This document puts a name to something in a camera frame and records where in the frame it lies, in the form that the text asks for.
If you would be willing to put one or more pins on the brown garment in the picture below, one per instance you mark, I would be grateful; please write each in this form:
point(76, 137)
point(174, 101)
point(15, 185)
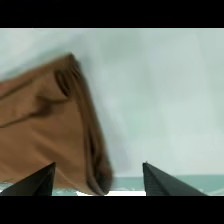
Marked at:
point(43, 133)

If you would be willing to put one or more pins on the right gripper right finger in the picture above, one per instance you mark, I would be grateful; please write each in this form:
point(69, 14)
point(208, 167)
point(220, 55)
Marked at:
point(159, 184)

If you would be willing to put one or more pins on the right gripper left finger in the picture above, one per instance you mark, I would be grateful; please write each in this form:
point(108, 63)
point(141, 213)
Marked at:
point(39, 184)

